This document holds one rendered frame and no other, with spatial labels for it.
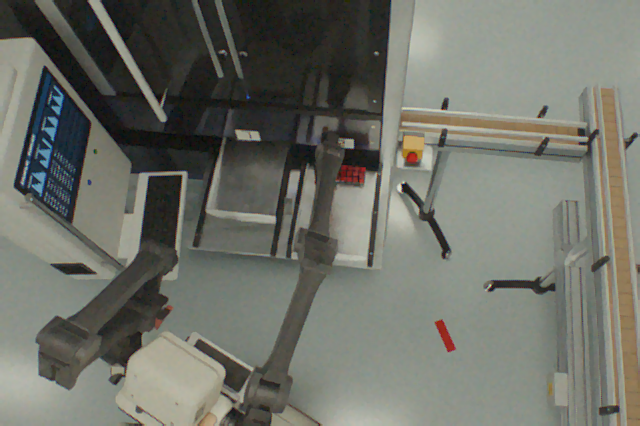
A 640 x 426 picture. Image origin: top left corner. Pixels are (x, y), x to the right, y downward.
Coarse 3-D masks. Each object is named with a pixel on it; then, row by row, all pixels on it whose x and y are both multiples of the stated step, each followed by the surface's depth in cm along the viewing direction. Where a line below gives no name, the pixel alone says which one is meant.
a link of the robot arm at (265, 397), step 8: (264, 384) 134; (272, 384) 135; (256, 392) 132; (264, 392) 133; (272, 392) 133; (256, 400) 132; (264, 400) 132; (272, 400) 133; (248, 408) 135; (256, 408) 132; (264, 408) 134; (272, 408) 133; (248, 416) 133; (256, 416) 133; (264, 416) 133
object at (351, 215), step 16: (368, 176) 199; (304, 192) 198; (336, 192) 197; (352, 192) 197; (368, 192) 196; (304, 208) 195; (336, 208) 195; (352, 208) 194; (368, 208) 194; (304, 224) 193; (336, 224) 192; (352, 224) 192; (368, 224) 191; (352, 240) 189; (368, 240) 185; (336, 256) 187; (352, 256) 185
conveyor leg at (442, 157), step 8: (440, 152) 215; (448, 152) 213; (440, 160) 220; (440, 168) 225; (432, 176) 235; (440, 176) 232; (432, 184) 240; (440, 184) 242; (432, 192) 247; (432, 200) 254; (424, 208) 266; (432, 208) 264
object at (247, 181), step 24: (240, 144) 208; (264, 144) 208; (288, 144) 204; (216, 168) 202; (240, 168) 204; (264, 168) 203; (216, 192) 201; (240, 192) 200; (264, 192) 199; (264, 216) 193
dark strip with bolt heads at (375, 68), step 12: (372, 0) 127; (384, 0) 127; (372, 12) 131; (384, 12) 130; (372, 24) 135; (384, 24) 134; (372, 36) 139; (384, 36) 138; (372, 48) 143; (384, 48) 142; (372, 60) 147; (384, 60) 147; (372, 72) 152; (372, 84) 157; (372, 96) 162; (372, 108) 168
